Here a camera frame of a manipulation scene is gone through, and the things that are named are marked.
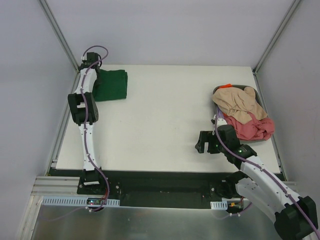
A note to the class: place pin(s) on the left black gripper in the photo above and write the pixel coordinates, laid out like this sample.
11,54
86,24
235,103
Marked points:
97,81

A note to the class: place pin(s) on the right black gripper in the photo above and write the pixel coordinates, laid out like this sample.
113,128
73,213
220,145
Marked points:
207,142

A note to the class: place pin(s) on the green t shirt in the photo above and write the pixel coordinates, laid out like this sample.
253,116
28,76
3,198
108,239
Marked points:
111,85

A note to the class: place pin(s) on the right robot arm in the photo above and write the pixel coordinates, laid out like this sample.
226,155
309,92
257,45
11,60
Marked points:
294,217

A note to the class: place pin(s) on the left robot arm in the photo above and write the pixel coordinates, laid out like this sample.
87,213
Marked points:
85,114

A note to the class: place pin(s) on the lilac t shirt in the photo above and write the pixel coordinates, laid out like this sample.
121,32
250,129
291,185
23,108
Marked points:
220,113

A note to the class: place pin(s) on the pink t shirt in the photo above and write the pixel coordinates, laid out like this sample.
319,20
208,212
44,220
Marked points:
254,130

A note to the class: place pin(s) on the beige t shirt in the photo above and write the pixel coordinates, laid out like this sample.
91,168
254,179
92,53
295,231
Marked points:
239,104

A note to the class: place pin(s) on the orange t shirt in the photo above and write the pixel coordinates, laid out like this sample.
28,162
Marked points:
226,86

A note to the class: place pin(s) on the grey laundry basket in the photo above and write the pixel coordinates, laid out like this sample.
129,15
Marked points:
240,109

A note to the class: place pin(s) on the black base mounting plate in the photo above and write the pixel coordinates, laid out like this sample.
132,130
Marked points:
155,189

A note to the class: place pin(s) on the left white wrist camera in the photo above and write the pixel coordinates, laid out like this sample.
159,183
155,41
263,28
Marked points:
84,58

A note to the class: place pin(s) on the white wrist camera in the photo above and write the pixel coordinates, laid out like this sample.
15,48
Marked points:
220,122
84,58

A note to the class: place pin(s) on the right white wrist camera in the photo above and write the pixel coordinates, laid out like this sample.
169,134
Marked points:
220,122

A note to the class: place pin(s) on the left aluminium frame post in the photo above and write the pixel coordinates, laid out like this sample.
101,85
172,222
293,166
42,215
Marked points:
58,33

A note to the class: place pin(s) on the aluminium frame post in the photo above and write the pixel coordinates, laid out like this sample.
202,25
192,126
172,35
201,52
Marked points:
295,4
58,33

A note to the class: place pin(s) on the right white cable duct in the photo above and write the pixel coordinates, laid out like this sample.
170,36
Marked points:
219,205

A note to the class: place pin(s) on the white cable duct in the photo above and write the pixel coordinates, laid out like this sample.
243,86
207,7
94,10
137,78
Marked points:
219,205
71,201

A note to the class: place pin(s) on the right aluminium table rail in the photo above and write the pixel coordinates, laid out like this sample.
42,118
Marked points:
270,152

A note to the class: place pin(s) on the aluminium table rail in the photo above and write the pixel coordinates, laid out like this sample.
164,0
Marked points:
270,152
57,144

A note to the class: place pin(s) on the right aluminium frame post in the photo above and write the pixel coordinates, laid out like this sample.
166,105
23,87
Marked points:
295,4

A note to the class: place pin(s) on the left aluminium table rail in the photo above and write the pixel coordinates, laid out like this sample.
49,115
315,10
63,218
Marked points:
57,144

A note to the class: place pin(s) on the left white cable duct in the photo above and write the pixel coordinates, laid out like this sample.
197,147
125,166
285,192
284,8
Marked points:
71,201

